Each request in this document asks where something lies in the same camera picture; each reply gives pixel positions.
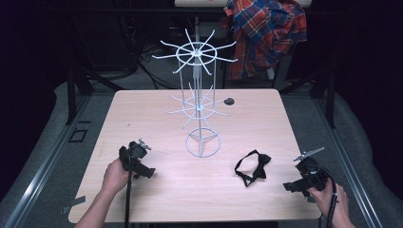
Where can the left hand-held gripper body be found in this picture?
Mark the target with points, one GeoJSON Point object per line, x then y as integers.
{"type": "Point", "coordinates": [137, 152]}

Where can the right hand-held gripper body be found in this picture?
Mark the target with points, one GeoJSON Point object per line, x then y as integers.
{"type": "Point", "coordinates": [312, 175]}

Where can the black bow tie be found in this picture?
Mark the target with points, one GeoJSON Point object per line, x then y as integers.
{"type": "Point", "coordinates": [258, 167]}

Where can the person's left hand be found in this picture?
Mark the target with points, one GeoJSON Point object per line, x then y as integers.
{"type": "Point", "coordinates": [115, 177]}

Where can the person's right hand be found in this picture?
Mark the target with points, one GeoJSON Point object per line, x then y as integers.
{"type": "Point", "coordinates": [332, 202]}

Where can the grey tape strip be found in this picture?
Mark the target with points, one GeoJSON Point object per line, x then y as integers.
{"type": "Point", "coordinates": [74, 204]}

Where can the black metal stand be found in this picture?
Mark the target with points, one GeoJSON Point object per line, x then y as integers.
{"type": "Point", "coordinates": [323, 91]}
{"type": "Point", "coordinates": [76, 91]}

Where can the red blue plaid shirt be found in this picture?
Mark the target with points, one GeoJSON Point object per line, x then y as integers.
{"type": "Point", "coordinates": [264, 34]}

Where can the aluminium floor rail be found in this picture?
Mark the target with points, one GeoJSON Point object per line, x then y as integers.
{"type": "Point", "coordinates": [41, 171]}
{"type": "Point", "coordinates": [348, 164]}

